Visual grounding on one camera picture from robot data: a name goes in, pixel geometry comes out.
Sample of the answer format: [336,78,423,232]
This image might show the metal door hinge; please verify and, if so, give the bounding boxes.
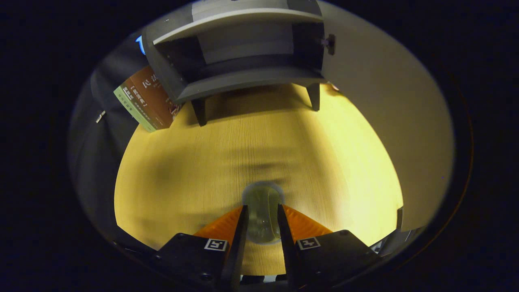
[321,34,336,56]

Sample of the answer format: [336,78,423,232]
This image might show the black backdrop cloth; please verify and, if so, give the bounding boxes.
[69,34,183,252]

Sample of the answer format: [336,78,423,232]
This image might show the pale green rounded object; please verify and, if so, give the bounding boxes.
[242,181,285,245]

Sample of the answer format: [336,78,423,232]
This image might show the grey cabinet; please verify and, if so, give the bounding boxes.
[142,0,337,127]

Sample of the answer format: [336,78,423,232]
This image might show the brown book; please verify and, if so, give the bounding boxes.
[122,66,183,129]

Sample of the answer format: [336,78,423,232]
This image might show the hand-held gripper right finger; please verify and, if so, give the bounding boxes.
[278,205,382,289]

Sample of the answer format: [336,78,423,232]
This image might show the green book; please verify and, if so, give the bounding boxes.
[114,85,159,133]

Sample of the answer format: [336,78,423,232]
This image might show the beige cabinet door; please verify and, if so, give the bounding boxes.
[320,2,455,232]

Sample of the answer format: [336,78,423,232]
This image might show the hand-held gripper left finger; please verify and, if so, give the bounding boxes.
[152,206,249,290]

